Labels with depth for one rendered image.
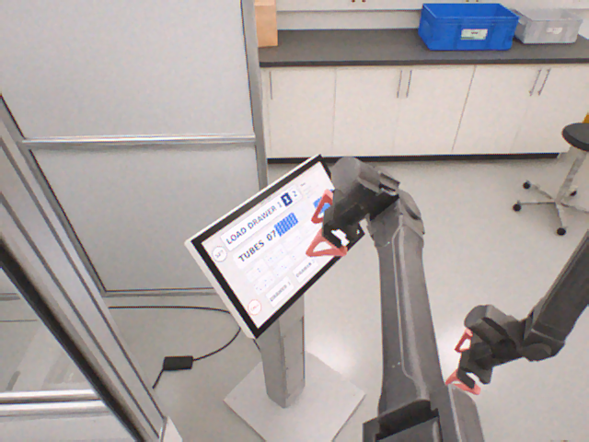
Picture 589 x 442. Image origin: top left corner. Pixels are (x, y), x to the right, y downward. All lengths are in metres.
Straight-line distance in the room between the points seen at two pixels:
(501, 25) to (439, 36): 0.43
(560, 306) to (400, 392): 0.44
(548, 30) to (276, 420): 3.22
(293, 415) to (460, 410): 1.62
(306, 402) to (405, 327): 1.57
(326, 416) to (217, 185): 1.17
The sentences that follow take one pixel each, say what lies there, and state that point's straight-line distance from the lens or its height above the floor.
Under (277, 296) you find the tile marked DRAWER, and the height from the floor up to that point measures 1.00.
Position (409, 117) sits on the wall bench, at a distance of 3.27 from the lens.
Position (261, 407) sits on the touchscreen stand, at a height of 0.04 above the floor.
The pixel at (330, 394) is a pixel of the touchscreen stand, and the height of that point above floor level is 0.04.
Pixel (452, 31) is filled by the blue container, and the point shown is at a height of 1.03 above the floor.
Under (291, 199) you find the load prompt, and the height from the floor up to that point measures 1.15.
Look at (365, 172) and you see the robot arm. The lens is 0.64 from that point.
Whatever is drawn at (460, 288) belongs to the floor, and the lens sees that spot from 2.58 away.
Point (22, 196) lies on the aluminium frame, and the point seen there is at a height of 1.61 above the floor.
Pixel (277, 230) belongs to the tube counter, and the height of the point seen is 1.11.
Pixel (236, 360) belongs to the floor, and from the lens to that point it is 2.18.
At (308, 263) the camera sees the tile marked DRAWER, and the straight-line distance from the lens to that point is 1.18.
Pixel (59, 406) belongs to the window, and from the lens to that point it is 0.66.
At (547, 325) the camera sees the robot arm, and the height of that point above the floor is 1.28.
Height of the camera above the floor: 1.87
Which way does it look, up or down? 42 degrees down
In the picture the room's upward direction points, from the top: straight up
